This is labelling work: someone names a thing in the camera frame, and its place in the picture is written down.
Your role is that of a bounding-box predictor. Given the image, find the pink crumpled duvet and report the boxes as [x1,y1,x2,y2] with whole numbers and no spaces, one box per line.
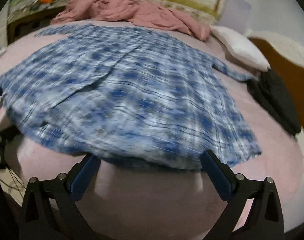
[51,0,210,41]

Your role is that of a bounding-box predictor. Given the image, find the wooden white headboard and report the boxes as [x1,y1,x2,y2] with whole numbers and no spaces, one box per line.
[245,29,304,153]

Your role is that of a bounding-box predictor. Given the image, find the blue plaid shirt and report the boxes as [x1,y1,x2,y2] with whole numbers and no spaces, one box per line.
[0,24,261,170]

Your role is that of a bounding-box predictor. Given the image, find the wooden side table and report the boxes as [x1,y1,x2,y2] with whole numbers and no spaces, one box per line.
[7,6,65,44]

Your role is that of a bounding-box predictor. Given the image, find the white pillow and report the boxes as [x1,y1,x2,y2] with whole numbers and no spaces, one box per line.
[210,25,270,72]

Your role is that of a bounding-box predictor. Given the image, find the folded black garment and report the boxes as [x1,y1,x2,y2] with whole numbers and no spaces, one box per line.
[245,69,301,137]

